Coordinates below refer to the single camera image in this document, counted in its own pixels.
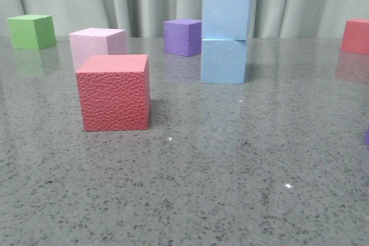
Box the red foam cube far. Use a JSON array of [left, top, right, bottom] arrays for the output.
[[341, 18, 369, 55]]

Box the red textured foam cube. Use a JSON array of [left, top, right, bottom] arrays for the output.
[[76, 54, 150, 131]]

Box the darker blue foam cube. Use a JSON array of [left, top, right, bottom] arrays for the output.
[[202, 0, 253, 40]]

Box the green foam cube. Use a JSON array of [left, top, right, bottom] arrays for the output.
[[6, 15, 57, 50]]

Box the light blue foam cube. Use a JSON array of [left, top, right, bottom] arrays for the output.
[[201, 39, 247, 84]]

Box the purple foam cube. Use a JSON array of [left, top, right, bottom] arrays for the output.
[[163, 18, 202, 56]]

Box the pink foam cube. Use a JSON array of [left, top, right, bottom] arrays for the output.
[[69, 28, 127, 71]]

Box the purple cube at edge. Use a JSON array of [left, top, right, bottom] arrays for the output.
[[364, 128, 369, 146]]

